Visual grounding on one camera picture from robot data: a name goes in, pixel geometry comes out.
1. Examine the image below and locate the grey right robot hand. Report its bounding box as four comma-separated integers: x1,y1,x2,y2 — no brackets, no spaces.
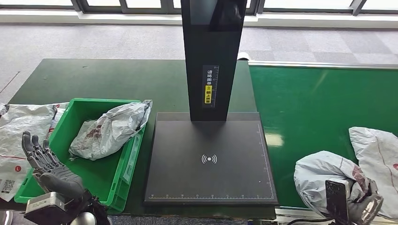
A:
346,180,383,225

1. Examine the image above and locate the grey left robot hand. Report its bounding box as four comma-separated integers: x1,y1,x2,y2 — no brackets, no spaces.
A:
21,131,84,199

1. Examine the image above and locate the grey poly mailer parcel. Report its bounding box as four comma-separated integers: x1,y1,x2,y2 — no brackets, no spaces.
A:
68,100,153,161
293,150,378,218

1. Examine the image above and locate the grey parcel with red animal print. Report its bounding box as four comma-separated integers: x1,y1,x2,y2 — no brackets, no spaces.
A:
348,127,398,219

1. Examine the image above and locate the white parcel bag with red print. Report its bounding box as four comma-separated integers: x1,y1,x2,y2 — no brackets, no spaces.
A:
46,102,69,134

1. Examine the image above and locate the white parcel bag with QR code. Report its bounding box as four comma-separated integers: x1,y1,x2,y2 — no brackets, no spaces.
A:
0,104,57,203

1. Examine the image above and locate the green conveyor belt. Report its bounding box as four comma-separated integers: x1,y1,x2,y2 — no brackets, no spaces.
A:
249,66,398,215

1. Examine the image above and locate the black inbound scanning machine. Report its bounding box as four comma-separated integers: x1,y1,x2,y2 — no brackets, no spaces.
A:
144,0,278,206

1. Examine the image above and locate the green plastic crate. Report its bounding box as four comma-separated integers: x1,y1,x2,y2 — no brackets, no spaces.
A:
14,98,147,215

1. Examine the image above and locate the white window sill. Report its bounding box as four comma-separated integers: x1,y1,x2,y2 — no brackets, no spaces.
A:
0,9,398,29

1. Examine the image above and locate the yellow and black label sticker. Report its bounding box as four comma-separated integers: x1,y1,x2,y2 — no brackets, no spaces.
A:
202,65,220,109

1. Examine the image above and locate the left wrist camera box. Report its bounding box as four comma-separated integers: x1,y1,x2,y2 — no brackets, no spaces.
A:
23,192,70,225

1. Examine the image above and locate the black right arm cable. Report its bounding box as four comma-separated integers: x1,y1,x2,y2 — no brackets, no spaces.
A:
285,217,330,225

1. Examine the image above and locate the dark window frame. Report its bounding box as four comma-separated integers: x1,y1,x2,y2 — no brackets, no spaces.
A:
0,0,398,15

